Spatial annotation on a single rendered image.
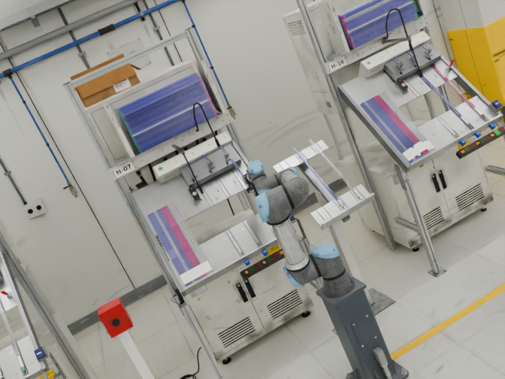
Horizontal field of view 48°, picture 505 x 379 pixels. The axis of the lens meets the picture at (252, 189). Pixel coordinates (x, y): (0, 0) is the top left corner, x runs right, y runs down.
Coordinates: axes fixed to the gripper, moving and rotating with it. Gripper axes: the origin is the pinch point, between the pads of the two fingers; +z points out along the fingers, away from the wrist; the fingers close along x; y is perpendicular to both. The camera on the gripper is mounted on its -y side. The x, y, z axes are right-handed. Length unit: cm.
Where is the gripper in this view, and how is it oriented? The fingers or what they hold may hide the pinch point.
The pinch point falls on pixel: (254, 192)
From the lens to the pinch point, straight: 312.5
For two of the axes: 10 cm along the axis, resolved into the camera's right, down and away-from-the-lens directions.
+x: -8.7, 4.6, -2.0
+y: -5.0, -8.3, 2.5
